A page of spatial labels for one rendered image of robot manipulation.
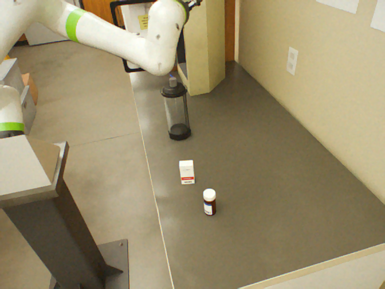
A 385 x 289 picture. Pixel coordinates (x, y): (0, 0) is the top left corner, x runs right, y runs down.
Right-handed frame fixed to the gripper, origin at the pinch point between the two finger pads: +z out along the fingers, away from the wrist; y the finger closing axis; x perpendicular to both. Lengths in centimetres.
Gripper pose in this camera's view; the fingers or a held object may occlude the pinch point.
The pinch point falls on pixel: (188, 7)
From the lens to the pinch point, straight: 130.5
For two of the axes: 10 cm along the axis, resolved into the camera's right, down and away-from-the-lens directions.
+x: 5.4, 7.7, 3.4
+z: 1.9, -5.1, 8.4
